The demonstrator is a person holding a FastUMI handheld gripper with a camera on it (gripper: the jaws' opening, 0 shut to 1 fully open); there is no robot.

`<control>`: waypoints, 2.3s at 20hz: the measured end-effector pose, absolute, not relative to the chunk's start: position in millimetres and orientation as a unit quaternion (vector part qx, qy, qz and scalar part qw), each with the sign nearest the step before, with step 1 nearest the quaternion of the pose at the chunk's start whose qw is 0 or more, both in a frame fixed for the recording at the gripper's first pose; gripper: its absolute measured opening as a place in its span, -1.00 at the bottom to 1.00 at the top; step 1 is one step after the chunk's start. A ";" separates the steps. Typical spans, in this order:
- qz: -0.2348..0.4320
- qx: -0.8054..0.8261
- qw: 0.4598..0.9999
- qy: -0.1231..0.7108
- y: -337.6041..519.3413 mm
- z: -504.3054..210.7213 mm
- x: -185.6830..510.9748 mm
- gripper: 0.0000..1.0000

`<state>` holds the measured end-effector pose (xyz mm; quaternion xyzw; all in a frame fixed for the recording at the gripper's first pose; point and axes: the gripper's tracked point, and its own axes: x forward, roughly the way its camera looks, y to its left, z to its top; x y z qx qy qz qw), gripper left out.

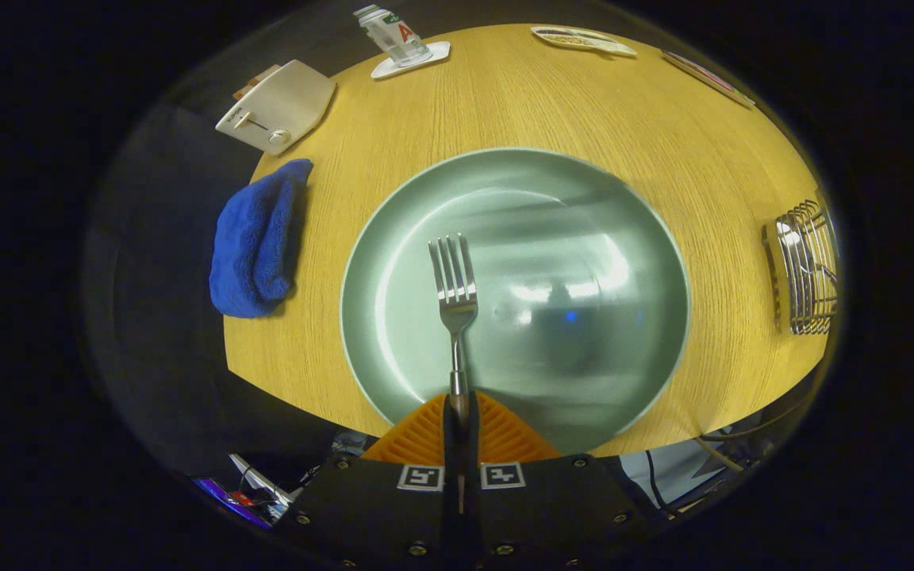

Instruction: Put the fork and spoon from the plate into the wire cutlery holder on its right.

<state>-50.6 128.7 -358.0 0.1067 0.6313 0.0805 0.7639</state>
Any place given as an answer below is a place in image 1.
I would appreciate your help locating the white divided dish of beans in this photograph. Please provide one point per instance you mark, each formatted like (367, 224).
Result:
(584, 40)

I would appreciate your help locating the blue cloth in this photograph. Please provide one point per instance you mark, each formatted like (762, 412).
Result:
(255, 246)

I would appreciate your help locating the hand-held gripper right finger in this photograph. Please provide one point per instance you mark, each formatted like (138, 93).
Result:
(475, 444)

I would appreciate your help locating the white coaster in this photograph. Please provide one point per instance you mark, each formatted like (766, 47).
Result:
(435, 54)

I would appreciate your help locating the white toaster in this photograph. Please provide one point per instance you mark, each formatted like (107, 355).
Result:
(286, 103)

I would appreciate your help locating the pale green plate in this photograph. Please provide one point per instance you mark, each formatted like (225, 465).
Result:
(568, 238)

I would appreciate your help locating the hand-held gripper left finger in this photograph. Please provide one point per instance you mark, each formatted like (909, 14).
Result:
(449, 444)

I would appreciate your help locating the white plate of food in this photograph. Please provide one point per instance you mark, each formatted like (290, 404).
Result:
(707, 78)

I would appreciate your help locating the small plastic bottle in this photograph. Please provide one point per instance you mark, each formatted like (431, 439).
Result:
(393, 36)

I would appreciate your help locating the purple and red object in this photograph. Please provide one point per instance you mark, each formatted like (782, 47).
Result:
(231, 501)

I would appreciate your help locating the brown toast slice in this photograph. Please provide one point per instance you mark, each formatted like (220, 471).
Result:
(255, 82)

